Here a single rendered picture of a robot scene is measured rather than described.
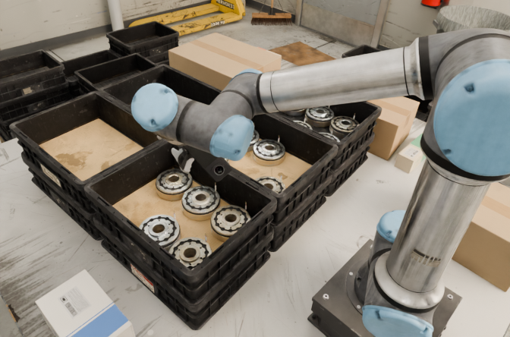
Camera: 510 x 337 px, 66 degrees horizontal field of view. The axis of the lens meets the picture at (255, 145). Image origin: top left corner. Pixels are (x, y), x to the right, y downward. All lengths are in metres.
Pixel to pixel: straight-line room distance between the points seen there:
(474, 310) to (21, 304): 1.14
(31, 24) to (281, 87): 3.70
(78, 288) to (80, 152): 0.48
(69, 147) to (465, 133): 1.17
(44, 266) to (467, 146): 1.06
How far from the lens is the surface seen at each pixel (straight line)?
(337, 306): 0.98
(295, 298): 1.09
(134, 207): 1.13
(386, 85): 0.64
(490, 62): 0.51
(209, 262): 0.86
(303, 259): 1.17
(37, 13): 4.25
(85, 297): 1.03
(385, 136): 1.52
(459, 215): 0.60
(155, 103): 0.64
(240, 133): 0.61
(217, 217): 1.03
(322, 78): 0.66
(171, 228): 1.01
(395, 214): 0.88
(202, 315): 1.02
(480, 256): 1.26
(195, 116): 0.63
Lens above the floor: 1.62
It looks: 37 degrees down
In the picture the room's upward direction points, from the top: 3 degrees clockwise
